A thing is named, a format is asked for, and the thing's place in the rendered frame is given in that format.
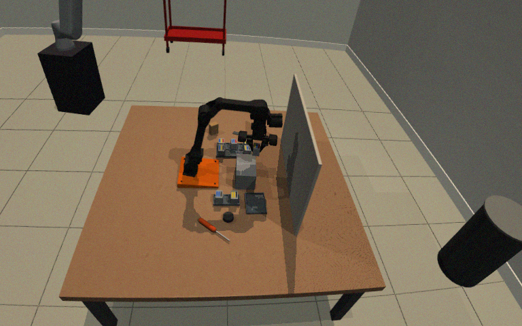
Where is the orange-handled screwdriver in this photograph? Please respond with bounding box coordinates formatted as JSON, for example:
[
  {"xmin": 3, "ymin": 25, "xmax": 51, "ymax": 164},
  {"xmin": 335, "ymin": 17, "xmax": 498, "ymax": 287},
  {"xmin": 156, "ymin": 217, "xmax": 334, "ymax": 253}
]
[{"xmin": 198, "ymin": 218, "xmax": 230, "ymax": 241}]

